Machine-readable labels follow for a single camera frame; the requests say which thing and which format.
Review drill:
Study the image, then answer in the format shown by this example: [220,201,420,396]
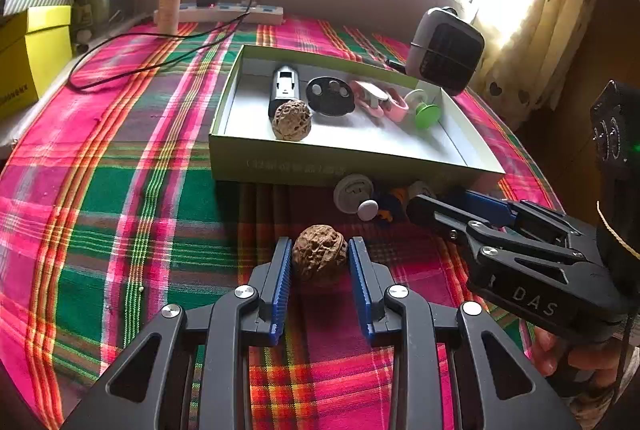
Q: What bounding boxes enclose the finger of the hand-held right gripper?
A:
[405,193,609,284]
[451,189,597,257]

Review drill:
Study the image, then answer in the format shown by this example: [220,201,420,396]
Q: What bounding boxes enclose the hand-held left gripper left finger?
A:
[60,236,294,430]

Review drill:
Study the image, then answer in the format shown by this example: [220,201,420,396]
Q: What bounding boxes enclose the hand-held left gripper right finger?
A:
[348,237,581,430]

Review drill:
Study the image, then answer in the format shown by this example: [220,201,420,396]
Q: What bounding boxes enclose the beige round plastic plug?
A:
[409,180,437,200]

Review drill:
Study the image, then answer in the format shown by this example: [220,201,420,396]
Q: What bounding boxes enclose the large dark brown walnut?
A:
[291,224,349,287]

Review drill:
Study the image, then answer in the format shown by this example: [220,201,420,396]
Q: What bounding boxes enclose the green and white spool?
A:
[404,89,444,130]

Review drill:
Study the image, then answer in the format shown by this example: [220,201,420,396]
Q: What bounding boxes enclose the green and white cardboard box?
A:
[208,44,507,196]

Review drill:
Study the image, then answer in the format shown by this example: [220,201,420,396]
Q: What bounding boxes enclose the pink and white nail clipper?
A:
[349,80,392,122]

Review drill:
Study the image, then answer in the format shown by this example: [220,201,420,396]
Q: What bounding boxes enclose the black disc with white buttons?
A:
[305,76,359,117]

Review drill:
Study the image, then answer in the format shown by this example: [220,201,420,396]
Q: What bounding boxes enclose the small light brown walnut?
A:
[271,99,314,142]

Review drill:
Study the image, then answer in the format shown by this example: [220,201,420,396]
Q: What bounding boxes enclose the person's right hand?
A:
[529,327,626,399]

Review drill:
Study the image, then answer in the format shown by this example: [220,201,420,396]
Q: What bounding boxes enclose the dark blue and orange toy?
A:
[372,189,407,227]

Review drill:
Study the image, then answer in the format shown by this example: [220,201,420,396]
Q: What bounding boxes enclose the grey round plastic knob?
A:
[333,173,375,214]

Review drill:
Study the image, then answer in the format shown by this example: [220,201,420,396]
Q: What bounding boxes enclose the pink oval carabiner clip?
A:
[379,87,409,123]

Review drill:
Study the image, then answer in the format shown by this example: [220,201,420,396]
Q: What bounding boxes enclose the grey and black space heater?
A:
[405,6,486,97]

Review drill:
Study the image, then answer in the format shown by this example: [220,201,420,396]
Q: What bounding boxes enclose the black rectangular lighter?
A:
[269,65,301,111]

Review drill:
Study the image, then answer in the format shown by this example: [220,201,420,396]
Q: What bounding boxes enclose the cream patterned curtain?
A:
[450,0,606,111]

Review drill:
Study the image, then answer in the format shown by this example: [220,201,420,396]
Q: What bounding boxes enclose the white and blue power strip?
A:
[154,1,284,26]

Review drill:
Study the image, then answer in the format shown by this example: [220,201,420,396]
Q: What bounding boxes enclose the green glass jar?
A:
[75,0,112,44]

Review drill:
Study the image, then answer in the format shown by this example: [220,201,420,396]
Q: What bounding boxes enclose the yellow cardboard box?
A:
[0,5,74,121]

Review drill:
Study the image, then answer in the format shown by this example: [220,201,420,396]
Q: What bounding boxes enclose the black charger cable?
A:
[67,0,254,94]

